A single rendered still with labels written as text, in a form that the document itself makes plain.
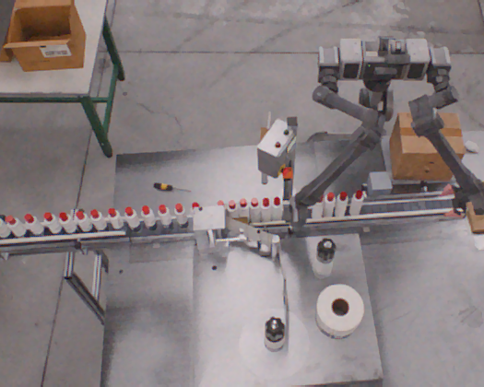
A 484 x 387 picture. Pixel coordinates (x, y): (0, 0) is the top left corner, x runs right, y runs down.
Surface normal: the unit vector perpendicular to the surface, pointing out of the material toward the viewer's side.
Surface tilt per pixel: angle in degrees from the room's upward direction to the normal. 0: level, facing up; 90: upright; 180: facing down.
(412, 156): 90
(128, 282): 0
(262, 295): 0
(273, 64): 0
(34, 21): 90
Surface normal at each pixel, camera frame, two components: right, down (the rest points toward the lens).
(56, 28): 0.11, 0.86
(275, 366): 0.02, -0.53
